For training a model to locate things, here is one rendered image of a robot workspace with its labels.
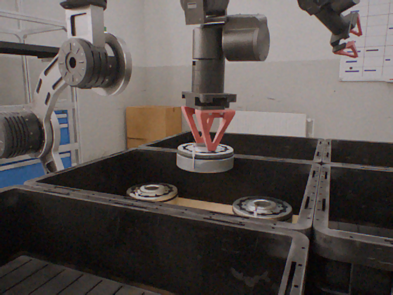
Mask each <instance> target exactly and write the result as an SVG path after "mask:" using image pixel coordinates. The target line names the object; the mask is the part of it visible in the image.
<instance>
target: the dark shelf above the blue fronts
mask: <svg viewBox="0 0 393 295"><path fill-rule="evenodd" d="M59 50H60V47H53V46H42V45H36V44H26V43H15V42H5V41H0V54H14V55H21V56H36V57H37V58H38V59H43V58H52V57H56V56H57V55H58V53H59Z"/></svg>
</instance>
